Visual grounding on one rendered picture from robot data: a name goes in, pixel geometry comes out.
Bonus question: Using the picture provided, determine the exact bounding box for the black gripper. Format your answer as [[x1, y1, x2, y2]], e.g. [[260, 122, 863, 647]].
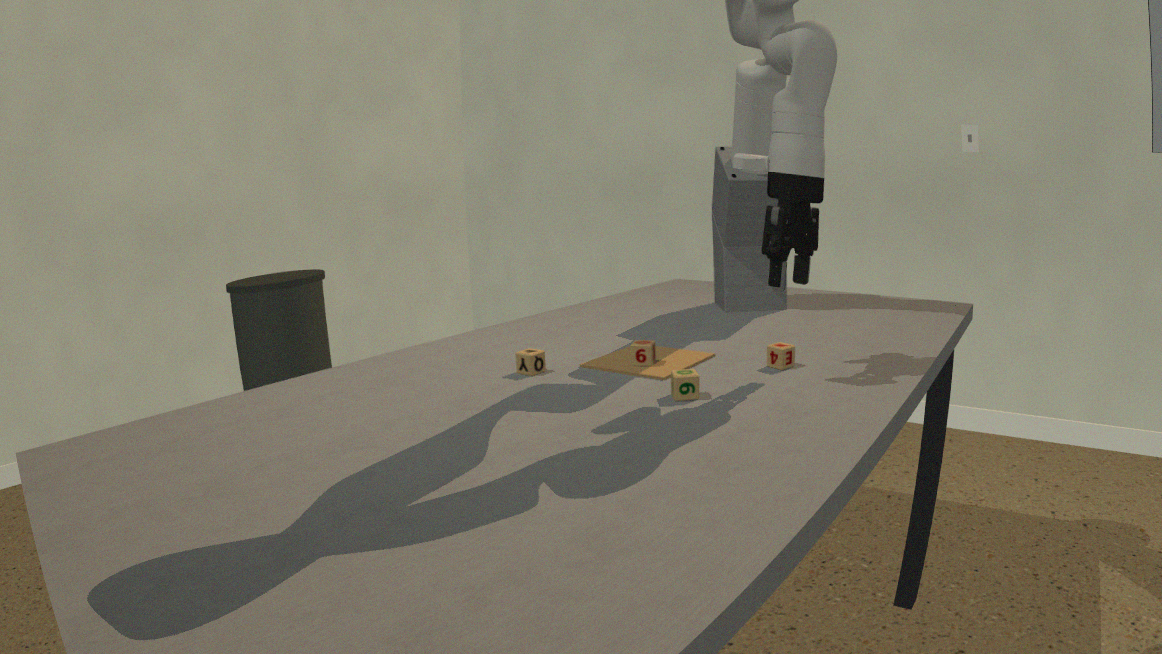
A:
[[762, 172, 824, 292]]

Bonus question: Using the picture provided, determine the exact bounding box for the tan flat mat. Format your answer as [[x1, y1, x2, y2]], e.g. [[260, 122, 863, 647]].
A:
[[580, 346, 715, 380]]

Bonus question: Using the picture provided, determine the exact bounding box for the tan wooden letter block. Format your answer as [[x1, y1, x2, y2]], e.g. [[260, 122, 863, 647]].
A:
[[515, 348, 546, 376], [767, 342, 795, 371], [670, 369, 700, 401], [630, 340, 657, 366]]

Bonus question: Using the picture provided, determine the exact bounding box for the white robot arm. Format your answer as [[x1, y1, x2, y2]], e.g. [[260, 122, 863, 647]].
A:
[[725, 0, 837, 178]]

